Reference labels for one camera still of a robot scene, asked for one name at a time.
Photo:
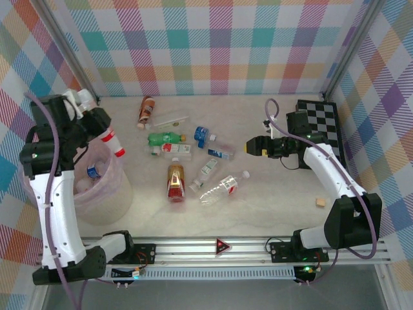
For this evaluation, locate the white bottle with red bands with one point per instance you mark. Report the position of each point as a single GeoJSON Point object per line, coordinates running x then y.
{"type": "Point", "coordinates": [113, 142]}

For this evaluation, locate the ribbed clear bottle red label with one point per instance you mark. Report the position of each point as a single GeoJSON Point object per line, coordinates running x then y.
{"type": "Point", "coordinates": [222, 188]}

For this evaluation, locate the green plastic bottle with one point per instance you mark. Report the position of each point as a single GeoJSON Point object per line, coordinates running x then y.
{"type": "Point", "coordinates": [166, 138]}

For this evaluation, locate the red bottle gold label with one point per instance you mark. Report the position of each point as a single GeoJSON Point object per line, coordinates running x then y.
{"type": "Point", "coordinates": [175, 184]}

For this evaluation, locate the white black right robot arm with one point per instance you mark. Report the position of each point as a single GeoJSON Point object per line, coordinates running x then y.
{"type": "Point", "coordinates": [326, 168]}

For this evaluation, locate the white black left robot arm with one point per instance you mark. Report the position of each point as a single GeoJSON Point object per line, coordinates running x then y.
{"type": "Point", "coordinates": [55, 210]}

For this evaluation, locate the translucent pink bin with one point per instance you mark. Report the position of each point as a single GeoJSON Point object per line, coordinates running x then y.
{"type": "Point", "coordinates": [106, 200]}

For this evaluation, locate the clear bottle blue white label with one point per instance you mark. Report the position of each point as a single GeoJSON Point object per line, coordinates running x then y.
{"type": "Point", "coordinates": [221, 152]}

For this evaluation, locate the small bottle green white label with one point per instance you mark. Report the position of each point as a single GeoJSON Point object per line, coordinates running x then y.
{"type": "Point", "coordinates": [207, 168]}

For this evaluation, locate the bottle with blue cap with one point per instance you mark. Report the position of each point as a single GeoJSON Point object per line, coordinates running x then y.
{"type": "Point", "coordinates": [93, 171]}

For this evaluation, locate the brown bottle with cream cap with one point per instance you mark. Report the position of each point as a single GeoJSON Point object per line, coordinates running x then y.
{"type": "Point", "coordinates": [146, 111]}

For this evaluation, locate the clear bottle red green label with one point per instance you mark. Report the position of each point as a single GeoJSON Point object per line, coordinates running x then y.
{"type": "Point", "coordinates": [174, 149]}

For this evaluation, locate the black white checkerboard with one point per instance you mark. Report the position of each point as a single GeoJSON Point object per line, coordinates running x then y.
{"type": "Point", "coordinates": [326, 113]}

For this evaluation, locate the small wooden block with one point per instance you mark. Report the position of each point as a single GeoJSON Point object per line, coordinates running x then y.
{"type": "Point", "coordinates": [320, 202]}

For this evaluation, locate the red triangle sign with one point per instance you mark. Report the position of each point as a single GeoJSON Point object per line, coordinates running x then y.
{"type": "Point", "coordinates": [222, 247]}

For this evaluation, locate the black controller board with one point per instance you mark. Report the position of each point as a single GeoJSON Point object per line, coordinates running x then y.
{"type": "Point", "coordinates": [305, 274]}
{"type": "Point", "coordinates": [124, 274]}

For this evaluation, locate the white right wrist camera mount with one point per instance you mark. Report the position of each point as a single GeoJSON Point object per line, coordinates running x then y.
{"type": "Point", "coordinates": [270, 129]}

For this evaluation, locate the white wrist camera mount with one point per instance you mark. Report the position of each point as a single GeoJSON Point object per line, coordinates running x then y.
{"type": "Point", "coordinates": [270, 129]}
{"type": "Point", "coordinates": [74, 100]}

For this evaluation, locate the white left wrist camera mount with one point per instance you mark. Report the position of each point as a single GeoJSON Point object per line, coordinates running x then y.
{"type": "Point", "coordinates": [74, 100]}

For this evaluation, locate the aluminium frame post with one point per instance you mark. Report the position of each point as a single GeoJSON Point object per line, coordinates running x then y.
{"type": "Point", "coordinates": [69, 55]}
{"type": "Point", "coordinates": [351, 45]}

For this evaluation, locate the aluminium mounting rail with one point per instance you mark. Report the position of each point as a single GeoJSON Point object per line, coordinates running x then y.
{"type": "Point", "coordinates": [193, 250]}

